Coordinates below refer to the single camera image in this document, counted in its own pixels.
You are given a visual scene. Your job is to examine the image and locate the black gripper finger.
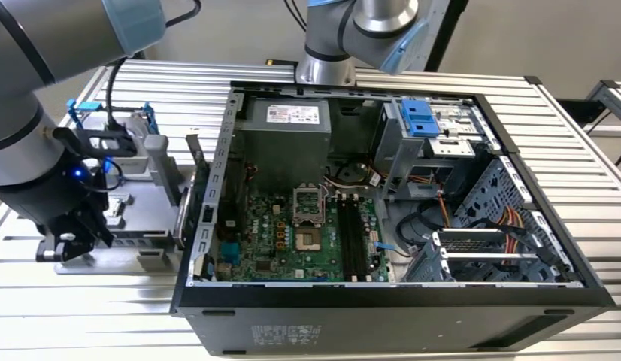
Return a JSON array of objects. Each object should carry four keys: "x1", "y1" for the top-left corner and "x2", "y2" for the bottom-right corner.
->
[
  {"x1": 75, "y1": 194, "x2": 116, "y2": 250},
  {"x1": 35, "y1": 232, "x2": 96, "y2": 264}
]

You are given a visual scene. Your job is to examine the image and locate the RAM slot with white clips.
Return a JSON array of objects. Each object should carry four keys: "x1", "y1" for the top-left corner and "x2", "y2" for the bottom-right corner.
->
[
  {"x1": 356, "y1": 193, "x2": 376, "y2": 283},
  {"x1": 342, "y1": 193, "x2": 361, "y2": 283}
]

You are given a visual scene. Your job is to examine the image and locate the silver CPU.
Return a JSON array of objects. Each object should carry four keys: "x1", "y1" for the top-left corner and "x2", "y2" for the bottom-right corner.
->
[{"x1": 104, "y1": 197, "x2": 128, "y2": 220}]

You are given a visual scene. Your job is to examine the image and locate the grey parts rack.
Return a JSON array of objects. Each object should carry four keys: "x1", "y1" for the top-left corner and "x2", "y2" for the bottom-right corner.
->
[{"x1": 53, "y1": 135, "x2": 199, "y2": 276}]

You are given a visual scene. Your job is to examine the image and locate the hard disk in blue carrier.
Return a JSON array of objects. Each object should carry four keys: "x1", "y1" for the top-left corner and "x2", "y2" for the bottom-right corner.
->
[{"x1": 67, "y1": 99, "x2": 161, "y2": 186}]

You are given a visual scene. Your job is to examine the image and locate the green graphics card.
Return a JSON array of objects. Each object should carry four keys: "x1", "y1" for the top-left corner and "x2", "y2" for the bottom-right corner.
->
[{"x1": 172, "y1": 133, "x2": 213, "y2": 252}]

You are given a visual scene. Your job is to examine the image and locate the black case fan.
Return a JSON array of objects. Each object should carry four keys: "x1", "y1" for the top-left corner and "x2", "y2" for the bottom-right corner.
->
[{"x1": 220, "y1": 148, "x2": 249, "y2": 241}]

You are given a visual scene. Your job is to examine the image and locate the metal socket cover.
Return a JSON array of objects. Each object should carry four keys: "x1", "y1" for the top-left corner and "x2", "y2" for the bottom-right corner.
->
[{"x1": 293, "y1": 182, "x2": 325, "y2": 226}]

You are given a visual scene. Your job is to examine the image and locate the CPU socket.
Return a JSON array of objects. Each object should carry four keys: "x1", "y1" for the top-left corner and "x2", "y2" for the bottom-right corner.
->
[{"x1": 294, "y1": 223, "x2": 324, "y2": 253}]

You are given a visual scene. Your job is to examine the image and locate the grey power supply unit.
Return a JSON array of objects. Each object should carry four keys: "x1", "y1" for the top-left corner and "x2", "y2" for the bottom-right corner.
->
[{"x1": 233, "y1": 96, "x2": 334, "y2": 189}]

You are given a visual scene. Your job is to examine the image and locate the green motherboard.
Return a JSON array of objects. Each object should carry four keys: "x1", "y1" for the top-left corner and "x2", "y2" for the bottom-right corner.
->
[{"x1": 217, "y1": 190, "x2": 394, "y2": 283}]

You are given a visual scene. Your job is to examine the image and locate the black round speaker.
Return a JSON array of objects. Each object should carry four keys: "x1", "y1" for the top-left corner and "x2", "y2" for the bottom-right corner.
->
[{"x1": 338, "y1": 160, "x2": 372, "y2": 186}]

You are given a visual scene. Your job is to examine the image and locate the black PC case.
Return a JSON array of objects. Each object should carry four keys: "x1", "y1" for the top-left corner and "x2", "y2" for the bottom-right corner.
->
[{"x1": 168, "y1": 80, "x2": 617, "y2": 356}]

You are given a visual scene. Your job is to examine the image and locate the blue plastic drive latch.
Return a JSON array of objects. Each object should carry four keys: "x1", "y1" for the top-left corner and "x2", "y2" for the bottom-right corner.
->
[{"x1": 400, "y1": 99, "x2": 437, "y2": 138}]

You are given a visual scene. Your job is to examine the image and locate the metal disk bay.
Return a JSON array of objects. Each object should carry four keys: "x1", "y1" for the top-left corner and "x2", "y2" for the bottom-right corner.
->
[{"x1": 404, "y1": 226, "x2": 560, "y2": 284}]

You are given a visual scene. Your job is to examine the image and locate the grey metal drive cage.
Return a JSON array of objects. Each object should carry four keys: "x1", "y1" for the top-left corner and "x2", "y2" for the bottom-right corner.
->
[{"x1": 373, "y1": 98, "x2": 497, "y2": 200}]

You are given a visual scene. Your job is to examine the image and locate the aluminium side table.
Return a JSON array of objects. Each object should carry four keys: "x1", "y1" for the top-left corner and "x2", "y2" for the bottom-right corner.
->
[{"x1": 582, "y1": 79, "x2": 621, "y2": 137}]

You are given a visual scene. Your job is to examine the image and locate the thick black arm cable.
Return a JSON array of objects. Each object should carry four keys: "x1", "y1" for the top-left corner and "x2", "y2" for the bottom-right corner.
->
[{"x1": 104, "y1": 0, "x2": 204, "y2": 131}]

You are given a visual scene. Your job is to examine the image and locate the white grey wire bundle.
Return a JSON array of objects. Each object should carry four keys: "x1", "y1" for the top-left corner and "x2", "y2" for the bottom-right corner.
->
[{"x1": 322, "y1": 176, "x2": 372, "y2": 197}]

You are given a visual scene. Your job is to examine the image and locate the black looped cable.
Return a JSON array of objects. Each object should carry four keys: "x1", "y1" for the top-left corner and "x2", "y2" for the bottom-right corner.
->
[{"x1": 396, "y1": 209, "x2": 441, "y2": 247}]

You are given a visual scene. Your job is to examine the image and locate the single orange wire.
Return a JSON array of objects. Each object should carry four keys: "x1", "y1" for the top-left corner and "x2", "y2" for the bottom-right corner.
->
[{"x1": 436, "y1": 189, "x2": 453, "y2": 229}]

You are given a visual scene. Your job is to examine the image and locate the orange yellow power wires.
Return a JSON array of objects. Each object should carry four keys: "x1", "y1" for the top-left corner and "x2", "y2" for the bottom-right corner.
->
[{"x1": 498, "y1": 205, "x2": 522, "y2": 266}]

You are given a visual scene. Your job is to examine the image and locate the black metal post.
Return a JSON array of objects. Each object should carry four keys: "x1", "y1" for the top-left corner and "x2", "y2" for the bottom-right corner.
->
[{"x1": 424, "y1": 0, "x2": 469, "y2": 72}]

